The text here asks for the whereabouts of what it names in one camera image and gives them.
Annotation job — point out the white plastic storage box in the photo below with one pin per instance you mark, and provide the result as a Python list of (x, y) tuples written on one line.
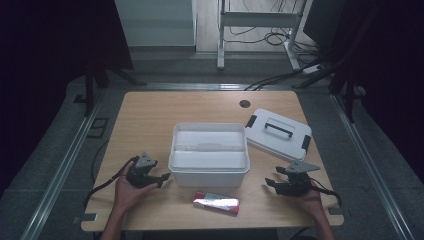
[(208, 160)]

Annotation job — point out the white metal stand frame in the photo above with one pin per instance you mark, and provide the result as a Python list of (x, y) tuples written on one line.
[(260, 19)]

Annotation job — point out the black metal stand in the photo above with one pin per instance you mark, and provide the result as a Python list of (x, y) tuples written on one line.
[(89, 90), (348, 100)]

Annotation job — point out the dark curtain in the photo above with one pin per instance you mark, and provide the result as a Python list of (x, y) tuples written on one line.
[(50, 50), (393, 66)]

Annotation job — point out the red and silver tube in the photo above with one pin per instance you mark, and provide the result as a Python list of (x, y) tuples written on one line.
[(216, 202)]

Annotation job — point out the black floor socket frame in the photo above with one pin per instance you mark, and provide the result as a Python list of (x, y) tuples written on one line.
[(98, 127)]

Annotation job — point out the white cabinet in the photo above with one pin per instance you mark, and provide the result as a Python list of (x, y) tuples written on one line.
[(156, 21)]

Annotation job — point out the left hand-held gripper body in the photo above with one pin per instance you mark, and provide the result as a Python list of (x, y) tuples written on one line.
[(140, 175)]

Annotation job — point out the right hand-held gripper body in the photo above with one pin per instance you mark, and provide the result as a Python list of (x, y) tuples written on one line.
[(296, 185)]

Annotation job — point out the person's right hand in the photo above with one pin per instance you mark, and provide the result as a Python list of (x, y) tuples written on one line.
[(310, 201)]

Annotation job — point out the white power strip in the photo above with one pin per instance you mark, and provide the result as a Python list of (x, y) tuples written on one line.
[(312, 69)]

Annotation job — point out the person's left hand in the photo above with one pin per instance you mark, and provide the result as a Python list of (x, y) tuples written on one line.
[(128, 196)]

